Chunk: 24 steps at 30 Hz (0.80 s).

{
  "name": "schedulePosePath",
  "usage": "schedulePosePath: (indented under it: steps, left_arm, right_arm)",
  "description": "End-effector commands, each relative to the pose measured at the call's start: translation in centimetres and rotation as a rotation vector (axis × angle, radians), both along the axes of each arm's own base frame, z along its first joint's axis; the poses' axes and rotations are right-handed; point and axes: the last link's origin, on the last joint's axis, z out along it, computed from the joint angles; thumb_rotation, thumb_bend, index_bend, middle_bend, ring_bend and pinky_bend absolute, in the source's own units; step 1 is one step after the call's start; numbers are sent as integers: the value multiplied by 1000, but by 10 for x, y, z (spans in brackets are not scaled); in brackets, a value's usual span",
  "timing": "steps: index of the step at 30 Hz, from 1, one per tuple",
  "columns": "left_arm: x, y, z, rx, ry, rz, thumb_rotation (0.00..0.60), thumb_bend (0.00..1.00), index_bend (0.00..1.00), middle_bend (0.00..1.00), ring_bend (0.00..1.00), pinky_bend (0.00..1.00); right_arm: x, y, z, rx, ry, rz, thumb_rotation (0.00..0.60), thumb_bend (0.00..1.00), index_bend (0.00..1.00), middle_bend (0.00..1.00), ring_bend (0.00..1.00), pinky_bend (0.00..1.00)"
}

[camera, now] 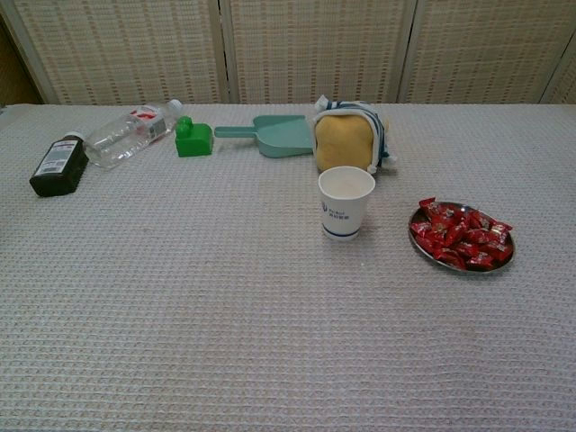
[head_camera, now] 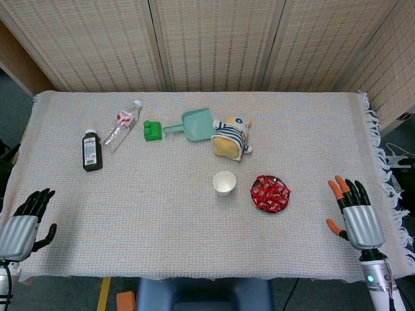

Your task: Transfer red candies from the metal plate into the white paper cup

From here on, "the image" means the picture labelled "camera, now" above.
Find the red candy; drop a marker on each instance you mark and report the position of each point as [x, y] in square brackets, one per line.
[445, 256]
[479, 236]
[427, 205]
[465, 249]
[444, 216]
[420, 229]
[500, 249]
[426, 245]
[481, 260]
[454, 234]
[499, 227]
[474, 220]

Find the white paper cup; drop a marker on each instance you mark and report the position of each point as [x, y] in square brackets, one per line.
[342, 211]

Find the silver bowl of red candies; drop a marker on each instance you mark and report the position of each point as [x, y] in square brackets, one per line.
[468, 208]

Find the teal plastic scoop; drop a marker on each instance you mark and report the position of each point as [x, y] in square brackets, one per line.
[279, 139]

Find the yellow striped plush toy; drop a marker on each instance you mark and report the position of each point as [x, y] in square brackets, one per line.
[342, 139]

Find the woven beige tablecloth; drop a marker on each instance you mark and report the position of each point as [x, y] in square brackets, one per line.
[225, 292]

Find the green toy block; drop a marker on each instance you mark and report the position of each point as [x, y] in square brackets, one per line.
[193, 141]

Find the woven folding screen panel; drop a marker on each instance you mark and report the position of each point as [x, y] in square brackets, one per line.
[126, 49]
[486, 49]
[315, 49]
[564, 85]

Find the clear plastic water bottle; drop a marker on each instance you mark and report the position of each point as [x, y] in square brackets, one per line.
[121, 135]

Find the brown medicine bottle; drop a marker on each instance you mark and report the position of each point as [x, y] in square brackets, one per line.
[58, 166]

